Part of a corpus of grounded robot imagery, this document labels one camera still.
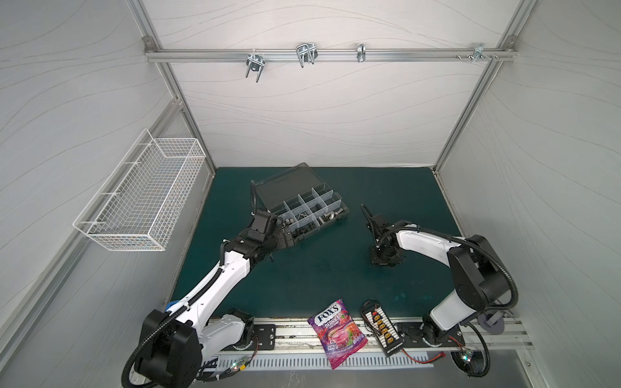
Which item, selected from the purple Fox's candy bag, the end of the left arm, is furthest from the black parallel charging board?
the end of the left arm

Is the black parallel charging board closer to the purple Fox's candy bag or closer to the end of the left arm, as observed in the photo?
the purple Fox's candy bag

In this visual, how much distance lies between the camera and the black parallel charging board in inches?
28.5

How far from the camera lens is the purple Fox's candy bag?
2.34 feet

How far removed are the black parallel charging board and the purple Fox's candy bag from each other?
0.14ft
